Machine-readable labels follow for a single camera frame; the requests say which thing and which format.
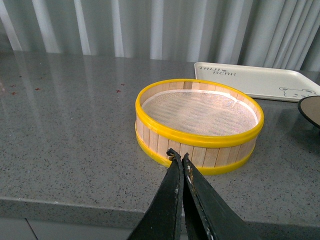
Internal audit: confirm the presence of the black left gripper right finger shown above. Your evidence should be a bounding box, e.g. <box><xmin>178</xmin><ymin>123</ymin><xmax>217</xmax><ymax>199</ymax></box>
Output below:
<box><xmin>182</xmin><ymin>153</ymin><xmax>258</xmax><ymax>240</ymax></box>

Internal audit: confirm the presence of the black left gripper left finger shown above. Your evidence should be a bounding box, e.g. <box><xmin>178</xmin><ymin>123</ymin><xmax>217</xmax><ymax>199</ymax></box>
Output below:
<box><xmin>128</xmin><ymin>148</ymin><xmax>184</xmax><ymax>240</ymax></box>

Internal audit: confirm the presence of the beige plate with black rim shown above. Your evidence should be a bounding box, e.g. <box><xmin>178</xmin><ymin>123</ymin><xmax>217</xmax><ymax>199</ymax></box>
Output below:
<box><xmin>297</xmin><ymin>95</ymin><xmax>320</xmax><ymax>129</ymax></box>

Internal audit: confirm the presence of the white bear print tray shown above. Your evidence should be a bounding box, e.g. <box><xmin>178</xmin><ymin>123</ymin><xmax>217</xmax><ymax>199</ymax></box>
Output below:
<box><xmin>194</xmin><ymin>62</ymin><xmax>320</xmax><ymax>102</ymax></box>

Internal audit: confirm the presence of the yellow rimmed bamboo steamer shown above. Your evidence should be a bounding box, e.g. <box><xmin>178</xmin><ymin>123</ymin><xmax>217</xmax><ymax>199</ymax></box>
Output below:
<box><xmin>135</xmin><ymin>78</ymin><xmax>264</xmax><ymax>175</ymax></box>

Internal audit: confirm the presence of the white steamer liner cloth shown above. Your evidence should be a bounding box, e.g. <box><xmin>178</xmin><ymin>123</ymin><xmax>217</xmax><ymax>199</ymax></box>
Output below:
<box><xmin>142</xmin><ymin>89</ymin><xmax>259</xmax><ymax>136</ymax></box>

